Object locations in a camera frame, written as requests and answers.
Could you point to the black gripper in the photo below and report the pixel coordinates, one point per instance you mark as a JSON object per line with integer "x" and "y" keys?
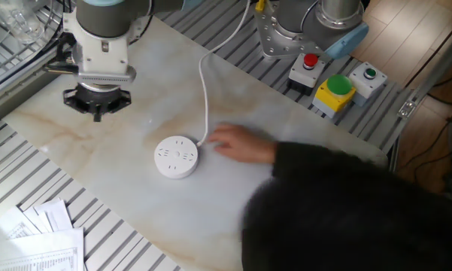
{"x": 96, "y": 99}

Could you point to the round white power strip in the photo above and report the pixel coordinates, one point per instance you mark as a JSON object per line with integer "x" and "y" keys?
{"x": 176, "y": 157}

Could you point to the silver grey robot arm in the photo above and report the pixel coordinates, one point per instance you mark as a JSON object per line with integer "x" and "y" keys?
{"x": 109, "y": 17}

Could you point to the right forearm black sleeve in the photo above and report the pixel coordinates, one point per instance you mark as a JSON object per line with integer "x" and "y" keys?
{"x": 323, "y": 162}

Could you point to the green mushroom button yellow box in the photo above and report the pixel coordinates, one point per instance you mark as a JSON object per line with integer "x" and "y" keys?
{"x": 334, "y": 96}

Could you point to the small green button white box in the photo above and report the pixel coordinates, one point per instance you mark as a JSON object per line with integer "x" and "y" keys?
{"x": 367, "y": 81}

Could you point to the person right hand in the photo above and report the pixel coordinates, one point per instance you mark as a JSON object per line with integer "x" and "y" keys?
{"x": 244, "y": 145}

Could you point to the white paper sheet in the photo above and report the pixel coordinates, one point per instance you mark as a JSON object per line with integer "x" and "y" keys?
{"x": 7, "y": 226}
{"x": 35, "y": 220}
{"x": 56, "y": 214}

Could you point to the clear plastic bag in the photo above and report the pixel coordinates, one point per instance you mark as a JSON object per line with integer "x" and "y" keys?
{"x": 15, "y": 19}

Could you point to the large printed paper sheet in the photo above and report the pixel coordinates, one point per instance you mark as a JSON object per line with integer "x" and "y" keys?
{"x": 37, "y": 250}

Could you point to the person head black hair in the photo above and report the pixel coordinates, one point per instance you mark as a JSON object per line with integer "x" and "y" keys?
{"x": 361, "y": 226}

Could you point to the grey aluminium frame beam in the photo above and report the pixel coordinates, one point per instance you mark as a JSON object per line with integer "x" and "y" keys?
{"x": 19, "y": 94}

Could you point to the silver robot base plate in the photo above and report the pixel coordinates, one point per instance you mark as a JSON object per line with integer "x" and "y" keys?
{"x": 274, "y": 41}

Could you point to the red button switch box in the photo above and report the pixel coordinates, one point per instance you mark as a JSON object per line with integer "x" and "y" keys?
{"x": 305, "y": 73}

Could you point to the silver corner bracket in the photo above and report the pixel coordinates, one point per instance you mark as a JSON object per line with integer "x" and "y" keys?
{"x": 407, "y": 109}

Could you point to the silver aluminium frame post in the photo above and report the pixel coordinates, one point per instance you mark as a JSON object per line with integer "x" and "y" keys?
{"x": 432, "y": 71}

